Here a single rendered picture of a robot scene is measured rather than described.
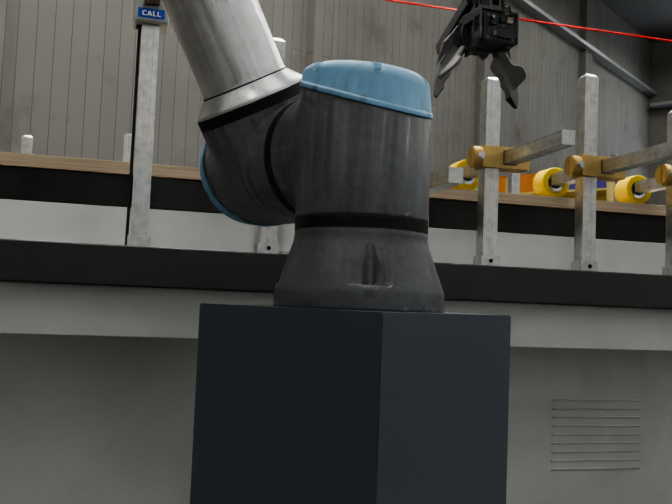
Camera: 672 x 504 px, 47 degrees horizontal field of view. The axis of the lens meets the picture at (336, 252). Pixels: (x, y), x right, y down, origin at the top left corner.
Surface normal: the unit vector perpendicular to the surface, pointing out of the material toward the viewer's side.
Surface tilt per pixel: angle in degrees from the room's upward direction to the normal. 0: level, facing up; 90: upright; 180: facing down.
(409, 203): 90
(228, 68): 110
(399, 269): 70
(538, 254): 90
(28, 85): 90
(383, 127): 90
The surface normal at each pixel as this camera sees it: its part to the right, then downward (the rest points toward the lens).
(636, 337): 0.25, -0.05
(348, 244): -0.14, -0.40
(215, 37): -0.04, 0.29
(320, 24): 0.77, -0.01
